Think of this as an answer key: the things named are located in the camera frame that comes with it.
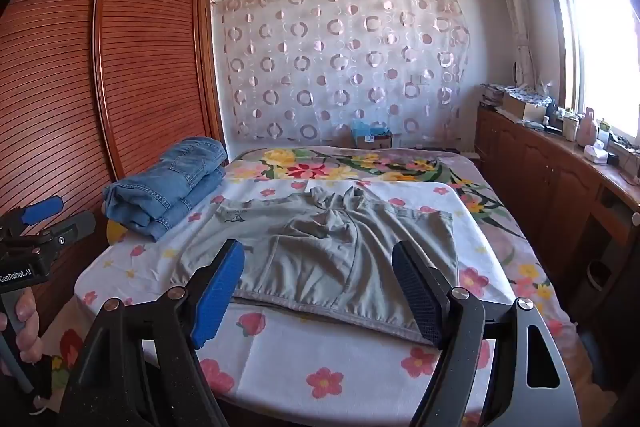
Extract dark waste bin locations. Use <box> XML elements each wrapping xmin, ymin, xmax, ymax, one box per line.
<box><xmin>585</xmin><ymin>259</ymin><xmax>613</xmax><ymax>293</ymax></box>

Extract sheer circle-patterned curtain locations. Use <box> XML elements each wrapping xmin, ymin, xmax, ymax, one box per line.
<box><xmin>212</xmin><ymin>0</ymin><xmax>473</xmax><ymax>144</ymax></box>

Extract stack of books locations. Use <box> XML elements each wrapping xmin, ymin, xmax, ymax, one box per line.
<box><xmin>479</xmin><ymin>83</ymin><xmax>506</xmax><ymax>110</ymax></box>

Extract pink bottle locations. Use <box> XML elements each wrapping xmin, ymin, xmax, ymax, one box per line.
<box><xmin>575</xmin><ymin>107</ymin><xmax>597</xmax><ymax>146</ymax></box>

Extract cardboard box with blue bags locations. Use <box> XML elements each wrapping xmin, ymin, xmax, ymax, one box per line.
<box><xmin>350</xmin><ymin>119</ymin><xmax>395</xmax><ymax>150</ymax></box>

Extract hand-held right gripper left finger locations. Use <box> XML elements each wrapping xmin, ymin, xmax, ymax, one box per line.
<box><xmin>57</xmin><ymin>238</ymin><xmax>246</xmax><ymax>427</ymax></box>

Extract wooden slatted wardrobe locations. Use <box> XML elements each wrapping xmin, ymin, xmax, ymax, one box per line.
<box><xmin>0</xmin><ymin>0</ymin><xmax>226</xmax><ymax>338</ymax></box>

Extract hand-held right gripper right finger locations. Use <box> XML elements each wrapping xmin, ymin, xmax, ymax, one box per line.
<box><xmin>391</xmin><ymin>239</ymin><xmax>583</xmax><ymax>427</ymax></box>

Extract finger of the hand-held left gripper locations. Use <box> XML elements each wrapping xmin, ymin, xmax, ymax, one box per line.
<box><xmin>49</xmin><ymin>212</ymin><xmax>97</xmax><ymax>248</ymax></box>
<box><xmin>16</xmin><ymin>196</ymin><xmax>65</xmax><ymax>227</ymax></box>

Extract tied white window curtain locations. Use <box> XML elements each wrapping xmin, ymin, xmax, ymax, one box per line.
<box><xmin>489</xmin><ymin>0</ymin><xmax>538</xmax><ymax>88</ymax></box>

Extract wooden framed window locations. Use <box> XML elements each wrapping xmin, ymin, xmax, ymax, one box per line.
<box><xmin>532</xmin><ymin>0</ymin><xmax>640</xmax><ymax>152</ymax></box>

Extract person's left hand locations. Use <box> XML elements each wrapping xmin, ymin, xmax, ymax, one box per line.
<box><xmin>14</xmin><ymin>292</ymin><xmax>45</xmax><ymax>364</ymax></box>

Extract white strawberry flower sheet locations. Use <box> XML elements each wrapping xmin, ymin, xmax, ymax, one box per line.
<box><xmin>74</xmin><ymin>179</ymin><xmax>518</xmax><ymax>427</ymax></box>

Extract grey-green pants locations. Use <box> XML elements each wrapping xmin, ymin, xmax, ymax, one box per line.
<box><xmin>170</xmin><ymin>186</ymin><xmax>461</xmax><ymax>348</ymax></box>

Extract open cardboard box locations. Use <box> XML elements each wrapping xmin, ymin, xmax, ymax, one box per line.
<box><xmin>501</xmin><ymin>89</ymin><xmax>548</xmax><ymax>122</ymax></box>

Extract wooden side cabinet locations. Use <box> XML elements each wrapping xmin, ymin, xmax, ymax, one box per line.
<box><xmin>475</xmin><ymin>104</ymin><xmax>640</xmax><ymax>293</ymax></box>

